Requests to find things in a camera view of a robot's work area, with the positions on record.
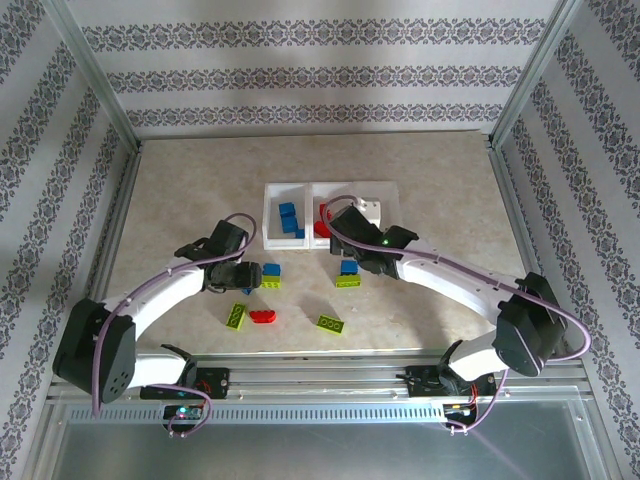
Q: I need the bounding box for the white bin for blue legos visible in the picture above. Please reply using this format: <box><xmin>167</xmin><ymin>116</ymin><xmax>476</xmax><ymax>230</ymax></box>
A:
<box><xmin>262</xmin><ymin>182</ymin><xmax>312</xmax><ymax>250</ymax></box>

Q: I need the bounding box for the white bin for red legos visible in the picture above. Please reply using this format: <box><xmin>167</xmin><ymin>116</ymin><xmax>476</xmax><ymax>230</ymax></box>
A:
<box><xmin>308</xmin><ymin>181</ymin><xmax>358</xmax><ymax>250</ymax></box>

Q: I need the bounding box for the left controller board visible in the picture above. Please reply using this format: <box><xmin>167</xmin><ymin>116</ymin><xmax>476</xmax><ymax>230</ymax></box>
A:
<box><xmin>164</xmin><ymin>403</ymin><xmax>205</xmax><ymax>422</ymax></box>

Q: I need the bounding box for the grey metal base sheet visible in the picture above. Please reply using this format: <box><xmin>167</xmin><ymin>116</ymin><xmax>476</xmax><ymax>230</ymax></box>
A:
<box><xmin>47</xmin><ymin>399</ymin><xmax>609</xmax><ymax>480</ymax></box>

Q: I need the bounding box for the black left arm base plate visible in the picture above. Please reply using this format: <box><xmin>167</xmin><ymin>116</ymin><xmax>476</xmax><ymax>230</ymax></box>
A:
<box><xmin>193</xmin><ymin>367</ymin><xmax>231</xmax><ymax>401</ymax></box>

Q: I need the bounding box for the aluminium side rail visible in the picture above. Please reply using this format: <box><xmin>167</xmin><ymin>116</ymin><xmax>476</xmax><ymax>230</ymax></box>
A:
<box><xmin>487</xmin><ymin>139</ymin><xmax>571</xmax><ymax>361</ymax></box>
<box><xmin>74</xmin><ymin>142</ymin><xmax>146</xmax><ymax>346</ymax></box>

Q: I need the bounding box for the aluminium mounting rail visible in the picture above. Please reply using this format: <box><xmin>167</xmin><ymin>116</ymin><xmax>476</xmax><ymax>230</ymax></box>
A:
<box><xmin>189</xmin><ymin>352</ymin><xmax>586</xmax><ymax>401</ymax></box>

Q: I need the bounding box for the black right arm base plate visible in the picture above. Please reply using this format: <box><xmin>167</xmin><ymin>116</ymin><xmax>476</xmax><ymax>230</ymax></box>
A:
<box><xmin>397</xmin><ymin>364</ymin><xmax>502</xmax><ymax>401</ymax></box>

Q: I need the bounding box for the grey slotted cable duct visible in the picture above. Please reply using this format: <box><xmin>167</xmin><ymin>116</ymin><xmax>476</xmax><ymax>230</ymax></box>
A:
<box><xmin>69</xmin><ymin>402</ymin><xmax>451</xmax><ymax>424</ymax></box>

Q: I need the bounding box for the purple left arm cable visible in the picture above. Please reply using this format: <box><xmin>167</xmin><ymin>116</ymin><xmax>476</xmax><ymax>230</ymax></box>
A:
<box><xmin>91</xmin><ymin>213</ymin><xmax>257</xmax><ymax>439</ymax></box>

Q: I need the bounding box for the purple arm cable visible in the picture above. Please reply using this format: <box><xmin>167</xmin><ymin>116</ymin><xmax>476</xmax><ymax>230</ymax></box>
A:
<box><xmin>319</xmin><ymin>195</ymin><xmax>592</xmax><ymax>437</ymax></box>
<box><xmin>91</xmin><ymin>213</ymin><xmax>257</xmax><ymax>439</ymax></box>

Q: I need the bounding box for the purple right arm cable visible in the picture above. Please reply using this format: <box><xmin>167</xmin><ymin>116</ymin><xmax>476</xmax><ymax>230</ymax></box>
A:
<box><xmin>319</xmin><ymin>195</ymin><xmax>592</xmax><ymax>437</ymax></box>

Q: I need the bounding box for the aluminium frame post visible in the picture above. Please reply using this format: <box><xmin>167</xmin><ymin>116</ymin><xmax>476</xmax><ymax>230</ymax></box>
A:
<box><xmin>42</xmin><ymin>0</ymin><xmax>144</xmax><ymax>151</ymax></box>
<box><xmin>489</xmin><ymin>0</ymin><xmax>587</xmax><ymax>149</ymax></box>

